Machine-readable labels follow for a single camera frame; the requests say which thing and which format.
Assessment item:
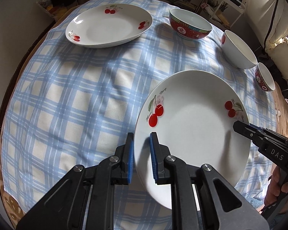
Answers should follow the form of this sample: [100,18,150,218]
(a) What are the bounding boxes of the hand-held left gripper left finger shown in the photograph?
[16,132,135,230]

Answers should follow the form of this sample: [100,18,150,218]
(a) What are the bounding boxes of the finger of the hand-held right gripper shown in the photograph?
[233,120,263,146]

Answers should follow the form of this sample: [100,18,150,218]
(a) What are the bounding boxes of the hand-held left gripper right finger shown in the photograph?
[150,132,271,230]

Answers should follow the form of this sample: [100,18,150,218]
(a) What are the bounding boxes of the white cherry print plate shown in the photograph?
[65,5,153,48]
[134,70,252,210]

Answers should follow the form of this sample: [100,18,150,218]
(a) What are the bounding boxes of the small red patterned bowl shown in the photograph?
[255,62,276,92]

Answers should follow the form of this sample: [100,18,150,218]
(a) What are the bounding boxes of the white bowl with red mark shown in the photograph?
[221,30,258,70]

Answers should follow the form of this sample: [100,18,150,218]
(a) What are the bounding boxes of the person's right hand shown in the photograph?
[265,168,288,212]

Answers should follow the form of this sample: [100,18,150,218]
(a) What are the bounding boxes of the brown floral table cover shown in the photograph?
[1,84,288,223]

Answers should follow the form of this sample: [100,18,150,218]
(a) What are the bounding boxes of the blue plaid tablecloth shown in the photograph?
[1,0,277,230]

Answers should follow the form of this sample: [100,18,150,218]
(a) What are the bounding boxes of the cream leather armchair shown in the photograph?
[265,37,288,79]

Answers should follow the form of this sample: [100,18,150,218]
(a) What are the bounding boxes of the large red patterned bowl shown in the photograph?
[169,8,213,41]

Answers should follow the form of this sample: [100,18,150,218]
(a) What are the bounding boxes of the white quilted cover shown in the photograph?
[245,0,288,51]

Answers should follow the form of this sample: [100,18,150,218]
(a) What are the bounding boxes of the white metal cart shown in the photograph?
[214,0,246,30]

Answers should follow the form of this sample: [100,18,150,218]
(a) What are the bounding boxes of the floral printed bag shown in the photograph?
[36,0,64,21]

